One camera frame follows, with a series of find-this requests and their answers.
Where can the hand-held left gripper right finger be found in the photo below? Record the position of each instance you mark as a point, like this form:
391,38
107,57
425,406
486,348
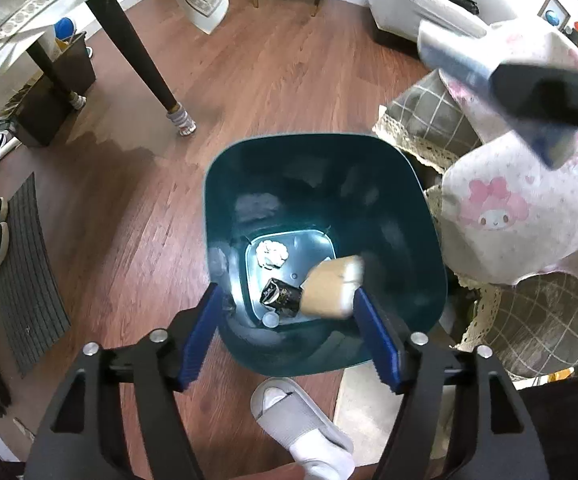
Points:
379,340

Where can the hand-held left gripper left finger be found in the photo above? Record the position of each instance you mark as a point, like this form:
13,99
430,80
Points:
196,340

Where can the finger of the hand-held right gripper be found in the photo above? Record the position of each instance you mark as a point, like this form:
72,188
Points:
554,145
449,50

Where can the brown cardboard box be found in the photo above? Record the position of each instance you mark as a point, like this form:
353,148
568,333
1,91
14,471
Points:
331,287

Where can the black snack packet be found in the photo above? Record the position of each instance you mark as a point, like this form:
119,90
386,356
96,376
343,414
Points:
281,300

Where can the white paper ball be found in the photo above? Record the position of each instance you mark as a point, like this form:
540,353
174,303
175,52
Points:
271,252

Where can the dark teal plastic bin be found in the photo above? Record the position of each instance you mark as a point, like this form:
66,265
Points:
249,190

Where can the beige rug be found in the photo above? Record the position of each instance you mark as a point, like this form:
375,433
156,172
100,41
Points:
369,405

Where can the small blue globe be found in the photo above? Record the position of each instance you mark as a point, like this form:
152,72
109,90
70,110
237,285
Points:
551,18

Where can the pink printed tablecloth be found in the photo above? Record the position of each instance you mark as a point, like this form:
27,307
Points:
509,210

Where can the framed picture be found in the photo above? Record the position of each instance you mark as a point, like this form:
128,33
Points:
555,10

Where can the grey slipper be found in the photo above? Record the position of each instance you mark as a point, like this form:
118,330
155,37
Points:
294,410

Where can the white sock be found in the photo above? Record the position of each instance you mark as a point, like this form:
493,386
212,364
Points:
319,455

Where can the grey ribbed floor mat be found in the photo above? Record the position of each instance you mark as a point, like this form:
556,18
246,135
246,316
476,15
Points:
31,280

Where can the striped table leg sock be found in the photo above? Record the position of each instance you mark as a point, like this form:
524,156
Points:
181,122

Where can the dark table leg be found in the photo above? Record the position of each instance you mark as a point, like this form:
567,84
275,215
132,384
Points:
51,67
129,50

